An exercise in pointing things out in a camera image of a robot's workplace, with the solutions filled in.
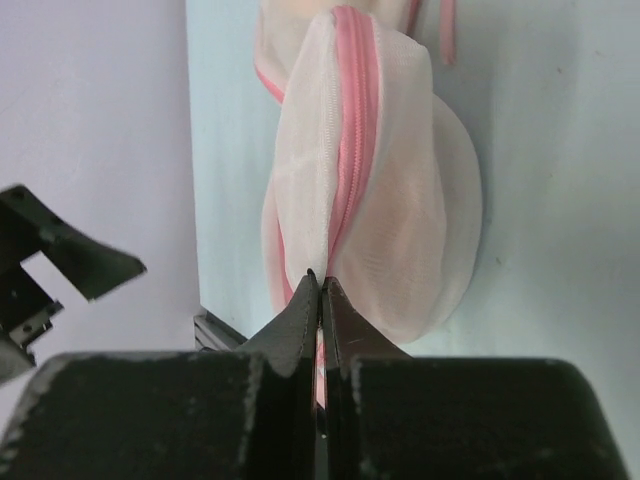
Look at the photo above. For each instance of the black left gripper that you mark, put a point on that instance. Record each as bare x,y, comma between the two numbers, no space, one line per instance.
93,268

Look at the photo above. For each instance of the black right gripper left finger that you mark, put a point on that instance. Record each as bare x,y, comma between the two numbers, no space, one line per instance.
280,405

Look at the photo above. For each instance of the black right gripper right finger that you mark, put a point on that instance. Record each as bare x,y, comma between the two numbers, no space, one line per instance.
347,336

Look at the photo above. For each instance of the white mesh laundry bag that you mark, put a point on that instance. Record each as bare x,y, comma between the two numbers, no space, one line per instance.
387,198
282,29

